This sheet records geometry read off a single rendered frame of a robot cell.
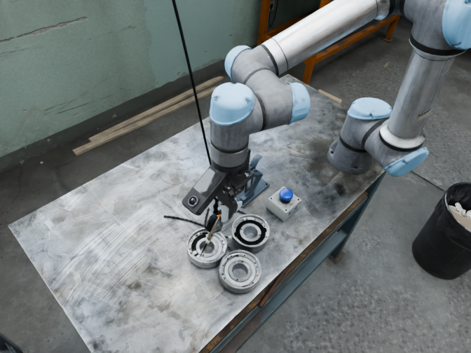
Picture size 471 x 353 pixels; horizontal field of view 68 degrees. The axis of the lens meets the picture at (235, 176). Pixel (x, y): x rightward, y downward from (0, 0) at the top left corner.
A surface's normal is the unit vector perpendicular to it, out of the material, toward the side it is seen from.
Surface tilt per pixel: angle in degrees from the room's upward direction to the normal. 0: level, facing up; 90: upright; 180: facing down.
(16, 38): 90
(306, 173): 0
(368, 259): 0
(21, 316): 0
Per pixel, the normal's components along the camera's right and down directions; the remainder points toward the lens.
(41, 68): 0.70, 0.56
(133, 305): 0.06, -0.67
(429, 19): -0.90, 0.40
